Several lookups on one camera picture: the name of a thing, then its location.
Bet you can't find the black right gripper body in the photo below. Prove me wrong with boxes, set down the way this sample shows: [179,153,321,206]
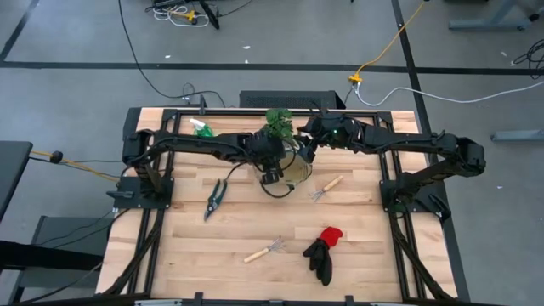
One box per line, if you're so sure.
[306,116,365,150]

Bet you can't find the wooden handled three-prong cultivator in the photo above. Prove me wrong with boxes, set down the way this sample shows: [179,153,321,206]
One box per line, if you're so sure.
[309,174,344,202]

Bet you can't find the teal handled pruning shears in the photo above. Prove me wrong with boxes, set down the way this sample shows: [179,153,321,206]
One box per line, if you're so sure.
[202,178,229,223]

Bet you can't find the black and red gardening gloves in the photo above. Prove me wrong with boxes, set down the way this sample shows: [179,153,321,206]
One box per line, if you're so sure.
[302,226,344,287]

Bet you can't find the long yellow extension cable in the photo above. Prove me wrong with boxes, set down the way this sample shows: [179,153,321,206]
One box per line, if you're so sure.
[348,0,428,84]

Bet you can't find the grey cart shelf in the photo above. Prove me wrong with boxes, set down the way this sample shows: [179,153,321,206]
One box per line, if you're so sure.
[8,215,115,305]

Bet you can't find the black desk top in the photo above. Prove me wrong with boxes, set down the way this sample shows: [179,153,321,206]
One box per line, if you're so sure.
[0,140,34,222]

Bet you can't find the grey table base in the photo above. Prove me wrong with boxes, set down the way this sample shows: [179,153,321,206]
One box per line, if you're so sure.
[448,0,544,31]

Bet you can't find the black beam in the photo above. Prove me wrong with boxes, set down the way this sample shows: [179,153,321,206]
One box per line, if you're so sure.
[0,240,105,272]

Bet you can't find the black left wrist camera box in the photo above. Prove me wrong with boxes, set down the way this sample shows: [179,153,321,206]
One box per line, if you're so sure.
[259,167,285,186]

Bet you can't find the short yellow cable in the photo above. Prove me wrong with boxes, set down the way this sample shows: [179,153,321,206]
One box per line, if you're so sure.
[30,149,121,183]

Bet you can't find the green translucent spray bottle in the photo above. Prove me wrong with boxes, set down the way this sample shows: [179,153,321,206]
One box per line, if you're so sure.
[190,117,216,139]

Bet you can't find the green artificial plant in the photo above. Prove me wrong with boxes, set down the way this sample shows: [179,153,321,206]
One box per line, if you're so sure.
[263,108,295,141]

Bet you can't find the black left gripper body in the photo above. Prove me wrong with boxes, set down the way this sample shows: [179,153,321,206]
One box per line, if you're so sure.
[246,130,285,171]

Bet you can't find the black tangled cable bundle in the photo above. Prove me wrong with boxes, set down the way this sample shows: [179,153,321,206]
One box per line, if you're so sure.
[513,38,544,80]

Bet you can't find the beige canvas bag green straps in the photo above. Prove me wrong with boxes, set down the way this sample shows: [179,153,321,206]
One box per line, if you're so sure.
[252,135,315,200]

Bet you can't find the black aluminium table frame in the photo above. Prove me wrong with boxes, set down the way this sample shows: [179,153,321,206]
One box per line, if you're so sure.
[97,105,471,306]

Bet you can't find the white floor cable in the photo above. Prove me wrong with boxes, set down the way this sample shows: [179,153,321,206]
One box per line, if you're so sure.
[354,80,544,107]

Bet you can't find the long black floor cable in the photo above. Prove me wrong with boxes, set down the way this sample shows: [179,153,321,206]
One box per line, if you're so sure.
[117,0,226,107]

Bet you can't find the wooden handled fan rake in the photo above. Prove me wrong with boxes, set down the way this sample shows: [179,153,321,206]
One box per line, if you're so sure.
[243,235,286,264]

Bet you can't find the black stand leg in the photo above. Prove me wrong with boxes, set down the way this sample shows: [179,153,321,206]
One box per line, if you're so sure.
[198,0,221,30]

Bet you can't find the black computer case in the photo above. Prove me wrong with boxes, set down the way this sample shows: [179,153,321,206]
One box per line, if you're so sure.
[239,89,346,111]

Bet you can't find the grey metal foot bar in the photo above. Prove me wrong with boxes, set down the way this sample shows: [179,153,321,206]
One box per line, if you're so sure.
[490,129,544,142]

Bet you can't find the white coiled cable bundle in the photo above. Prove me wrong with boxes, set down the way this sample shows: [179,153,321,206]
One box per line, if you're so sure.
[152,3,212,29]

